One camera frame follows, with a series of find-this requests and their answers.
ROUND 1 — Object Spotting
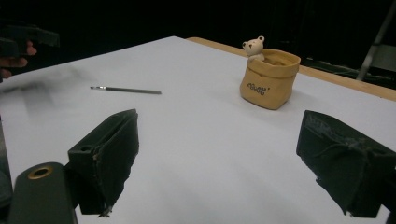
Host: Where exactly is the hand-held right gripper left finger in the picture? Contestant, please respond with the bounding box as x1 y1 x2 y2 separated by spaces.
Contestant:
67 108 140 218

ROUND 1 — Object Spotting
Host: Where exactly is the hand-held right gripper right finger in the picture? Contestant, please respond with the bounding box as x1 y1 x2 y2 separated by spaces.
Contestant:
295 109 396 219

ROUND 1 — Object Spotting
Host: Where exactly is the thin grey pen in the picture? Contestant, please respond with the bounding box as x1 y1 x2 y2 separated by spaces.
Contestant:
90 85 163 95

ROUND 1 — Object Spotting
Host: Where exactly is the tan bag-shaped holder with bear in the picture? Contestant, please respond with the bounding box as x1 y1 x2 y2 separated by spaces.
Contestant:
239 35 302 111

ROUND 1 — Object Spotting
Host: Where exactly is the white table sheet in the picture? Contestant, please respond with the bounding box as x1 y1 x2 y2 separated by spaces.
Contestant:
0 35 396 224

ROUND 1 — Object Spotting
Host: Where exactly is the grey metal stand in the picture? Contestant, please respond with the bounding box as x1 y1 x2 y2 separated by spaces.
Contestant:
355 0 396 82

